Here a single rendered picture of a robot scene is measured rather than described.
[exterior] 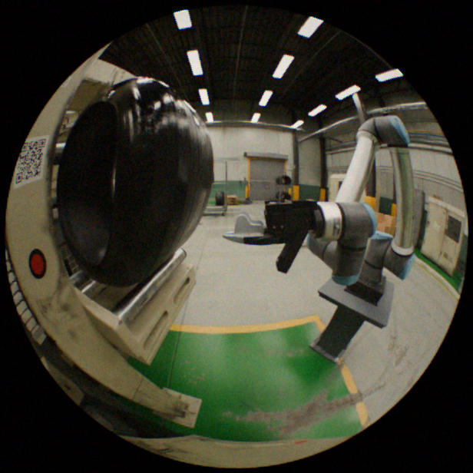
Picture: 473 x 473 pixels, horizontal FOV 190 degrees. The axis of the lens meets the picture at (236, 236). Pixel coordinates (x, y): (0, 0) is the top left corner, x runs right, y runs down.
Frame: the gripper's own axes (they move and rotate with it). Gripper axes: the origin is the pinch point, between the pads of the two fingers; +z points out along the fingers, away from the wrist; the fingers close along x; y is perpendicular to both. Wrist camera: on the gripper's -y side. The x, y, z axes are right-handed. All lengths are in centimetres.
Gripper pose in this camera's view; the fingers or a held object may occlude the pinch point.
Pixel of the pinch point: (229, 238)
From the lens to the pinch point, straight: 36.0
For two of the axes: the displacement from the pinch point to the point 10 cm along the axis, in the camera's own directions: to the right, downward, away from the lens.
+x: -1.3, 3.2, -9.4
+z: -9.8, 0.8, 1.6
